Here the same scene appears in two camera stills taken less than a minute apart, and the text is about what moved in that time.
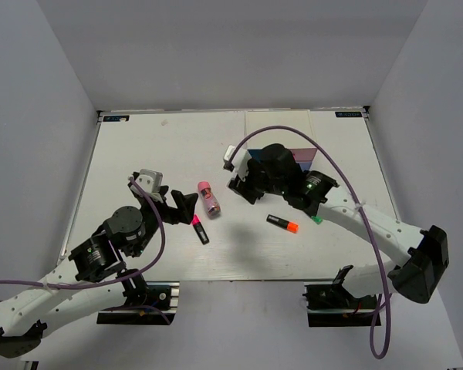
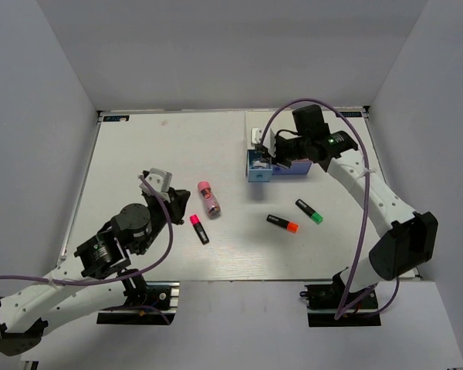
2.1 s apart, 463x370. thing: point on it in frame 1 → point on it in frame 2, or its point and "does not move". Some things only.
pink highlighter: x=200 y=230 does not move
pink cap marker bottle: x=211 y=202 does not move
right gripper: x=245 y=188 → x=277 y=153
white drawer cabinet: x=302 y=150 does not move
